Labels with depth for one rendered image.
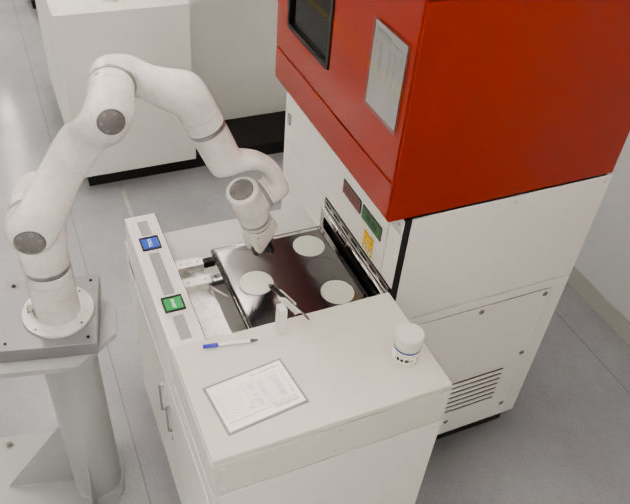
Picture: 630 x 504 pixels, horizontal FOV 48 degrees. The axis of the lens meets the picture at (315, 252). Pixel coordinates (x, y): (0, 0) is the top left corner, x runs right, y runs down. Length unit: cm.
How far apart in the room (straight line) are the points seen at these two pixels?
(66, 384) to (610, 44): 172
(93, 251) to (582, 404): 234
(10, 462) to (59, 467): 23
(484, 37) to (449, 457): 173
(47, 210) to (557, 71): 124
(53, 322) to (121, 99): 74
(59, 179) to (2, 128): 293
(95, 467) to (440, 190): 148
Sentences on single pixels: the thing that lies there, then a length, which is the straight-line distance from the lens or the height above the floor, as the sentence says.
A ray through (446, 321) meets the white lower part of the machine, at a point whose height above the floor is 76.
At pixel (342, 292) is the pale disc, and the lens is 206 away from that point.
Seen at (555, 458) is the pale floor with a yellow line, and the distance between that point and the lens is 301.
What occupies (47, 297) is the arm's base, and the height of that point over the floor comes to 100.
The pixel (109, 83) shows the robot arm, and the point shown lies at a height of 161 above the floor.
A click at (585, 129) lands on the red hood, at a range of 203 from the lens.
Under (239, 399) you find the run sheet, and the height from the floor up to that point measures 97.
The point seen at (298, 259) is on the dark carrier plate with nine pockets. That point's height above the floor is 90.
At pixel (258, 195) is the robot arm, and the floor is 128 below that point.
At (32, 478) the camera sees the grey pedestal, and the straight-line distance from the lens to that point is 277.
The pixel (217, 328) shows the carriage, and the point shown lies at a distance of 198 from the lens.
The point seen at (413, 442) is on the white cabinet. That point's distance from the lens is 195.
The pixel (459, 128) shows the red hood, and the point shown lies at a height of 148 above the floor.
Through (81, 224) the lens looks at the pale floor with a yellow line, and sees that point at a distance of 377.
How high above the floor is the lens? 234
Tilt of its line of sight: 41 degrees down
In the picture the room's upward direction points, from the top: 6 degrees clockwise
